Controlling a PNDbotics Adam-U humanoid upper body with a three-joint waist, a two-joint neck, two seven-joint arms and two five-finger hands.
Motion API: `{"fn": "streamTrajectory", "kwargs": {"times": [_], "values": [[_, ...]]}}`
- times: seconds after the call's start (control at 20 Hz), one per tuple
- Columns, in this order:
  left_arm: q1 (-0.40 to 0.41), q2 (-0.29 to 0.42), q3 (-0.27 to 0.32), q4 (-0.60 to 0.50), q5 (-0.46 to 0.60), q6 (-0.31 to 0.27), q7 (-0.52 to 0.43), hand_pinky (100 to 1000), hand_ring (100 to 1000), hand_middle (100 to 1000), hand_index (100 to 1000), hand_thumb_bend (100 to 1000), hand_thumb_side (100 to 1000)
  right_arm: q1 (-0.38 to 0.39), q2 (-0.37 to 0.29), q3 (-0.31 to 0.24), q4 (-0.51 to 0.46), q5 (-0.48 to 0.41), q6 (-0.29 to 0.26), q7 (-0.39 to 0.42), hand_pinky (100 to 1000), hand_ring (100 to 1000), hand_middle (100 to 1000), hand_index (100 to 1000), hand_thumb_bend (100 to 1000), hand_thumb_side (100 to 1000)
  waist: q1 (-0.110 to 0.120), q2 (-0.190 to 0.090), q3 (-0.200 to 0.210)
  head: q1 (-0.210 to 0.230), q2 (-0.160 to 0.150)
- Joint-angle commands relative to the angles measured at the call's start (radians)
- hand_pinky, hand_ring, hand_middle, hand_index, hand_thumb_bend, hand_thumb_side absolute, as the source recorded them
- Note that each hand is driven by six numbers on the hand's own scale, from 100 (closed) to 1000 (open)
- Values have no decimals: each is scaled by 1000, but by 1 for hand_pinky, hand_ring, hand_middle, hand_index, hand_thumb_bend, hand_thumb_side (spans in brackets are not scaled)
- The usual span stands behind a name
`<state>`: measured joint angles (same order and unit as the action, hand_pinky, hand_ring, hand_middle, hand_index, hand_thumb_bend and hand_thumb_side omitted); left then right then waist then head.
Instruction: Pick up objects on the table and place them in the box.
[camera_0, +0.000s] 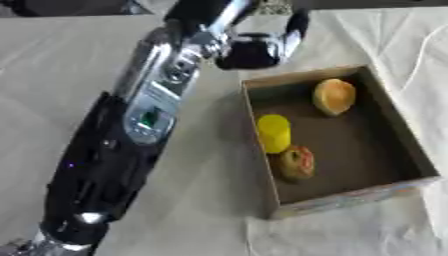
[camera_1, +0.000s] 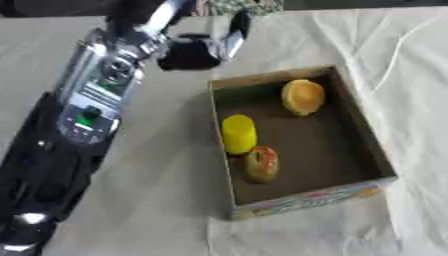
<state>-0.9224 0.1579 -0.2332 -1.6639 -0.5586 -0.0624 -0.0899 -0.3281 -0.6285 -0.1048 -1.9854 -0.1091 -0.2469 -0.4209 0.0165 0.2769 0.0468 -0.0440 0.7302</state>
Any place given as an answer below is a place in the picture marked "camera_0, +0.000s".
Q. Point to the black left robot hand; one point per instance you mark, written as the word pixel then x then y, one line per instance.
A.
pixel 245 50

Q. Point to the red and green toy apple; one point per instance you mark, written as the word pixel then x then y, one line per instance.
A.
pixel 297 163

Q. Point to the tan cardboard box brown inside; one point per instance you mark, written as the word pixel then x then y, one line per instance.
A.
pixel 350 156

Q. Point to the yellow cylinder block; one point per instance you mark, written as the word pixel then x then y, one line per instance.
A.
pixel 273 132

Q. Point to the orange toy bread roll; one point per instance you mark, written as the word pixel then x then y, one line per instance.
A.
pixel 333 96

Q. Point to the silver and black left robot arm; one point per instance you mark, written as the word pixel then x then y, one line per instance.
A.
pixel 116 140

